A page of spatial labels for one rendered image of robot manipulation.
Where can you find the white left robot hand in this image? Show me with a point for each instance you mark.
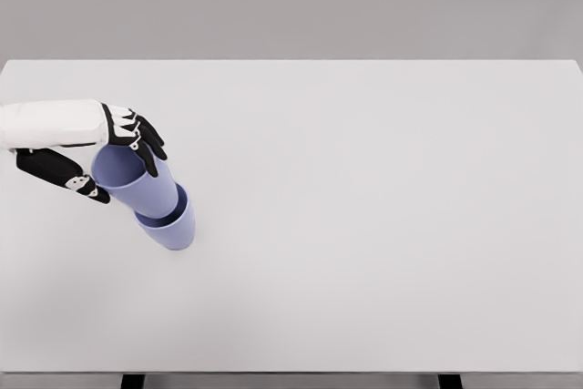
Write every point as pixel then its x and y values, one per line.
pixel 54 125

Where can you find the lavender blue plastic cup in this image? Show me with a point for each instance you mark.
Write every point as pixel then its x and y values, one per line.
pixel 141 197
pixel 178 235

